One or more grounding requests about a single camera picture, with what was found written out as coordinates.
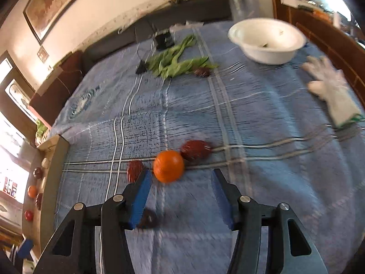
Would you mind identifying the wooden headboard panel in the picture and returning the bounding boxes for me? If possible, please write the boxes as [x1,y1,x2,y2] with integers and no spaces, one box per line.
[269,0,365,106]

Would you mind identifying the white glove green cuff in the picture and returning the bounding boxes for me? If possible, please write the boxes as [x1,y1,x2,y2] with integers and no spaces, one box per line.
[302,55,365,129]

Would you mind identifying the black electronic device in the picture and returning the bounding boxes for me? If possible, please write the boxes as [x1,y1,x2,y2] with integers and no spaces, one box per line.
[154,32,175,50]

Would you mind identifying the brown wooden armrest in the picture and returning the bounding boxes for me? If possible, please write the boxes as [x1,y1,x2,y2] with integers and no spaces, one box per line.
[29,50,85,129]

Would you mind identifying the small red date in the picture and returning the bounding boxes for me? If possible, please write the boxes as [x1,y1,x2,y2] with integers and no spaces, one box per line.
[127,160,145,182]

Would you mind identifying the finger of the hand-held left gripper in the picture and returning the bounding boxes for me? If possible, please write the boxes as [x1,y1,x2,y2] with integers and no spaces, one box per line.
[16,239,34,259]

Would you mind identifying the medium orange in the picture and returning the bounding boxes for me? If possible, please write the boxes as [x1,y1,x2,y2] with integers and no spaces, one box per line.
[153,150,185,184]

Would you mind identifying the white bowl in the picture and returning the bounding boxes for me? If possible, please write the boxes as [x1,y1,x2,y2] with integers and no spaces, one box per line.
[228,18,307,65]

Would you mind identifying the dark sofa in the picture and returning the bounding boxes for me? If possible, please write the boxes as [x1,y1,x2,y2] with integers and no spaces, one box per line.
[83,0,233,69]

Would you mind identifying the black clip with cable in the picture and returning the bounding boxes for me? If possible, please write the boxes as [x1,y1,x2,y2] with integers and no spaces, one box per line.
[135,41,156,75]

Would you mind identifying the framed wall picture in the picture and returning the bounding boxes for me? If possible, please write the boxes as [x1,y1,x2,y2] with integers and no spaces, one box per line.
[23,0,104,45]

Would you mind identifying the dark purple plum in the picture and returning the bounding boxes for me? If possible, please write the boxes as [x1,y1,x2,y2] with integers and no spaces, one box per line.
[136,209,158,229]

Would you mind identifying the clear glass jar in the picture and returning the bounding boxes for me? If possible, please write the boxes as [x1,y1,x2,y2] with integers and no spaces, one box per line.
[227,0,259,22]

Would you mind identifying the large wrinkled red date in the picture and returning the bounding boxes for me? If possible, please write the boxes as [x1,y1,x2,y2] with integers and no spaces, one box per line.
[180,140,214,161]

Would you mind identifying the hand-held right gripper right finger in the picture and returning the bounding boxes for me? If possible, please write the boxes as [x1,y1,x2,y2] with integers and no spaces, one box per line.
[211,168,328,274]

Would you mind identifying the white flat box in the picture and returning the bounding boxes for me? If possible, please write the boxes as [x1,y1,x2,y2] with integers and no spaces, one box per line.
[280,0,318,11]

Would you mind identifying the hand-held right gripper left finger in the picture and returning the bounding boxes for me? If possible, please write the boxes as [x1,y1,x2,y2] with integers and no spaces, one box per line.
[34,168,153,274]

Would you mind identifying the green leafy vegetable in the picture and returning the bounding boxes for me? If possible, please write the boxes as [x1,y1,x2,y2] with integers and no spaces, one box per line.
[145,34,219,79]

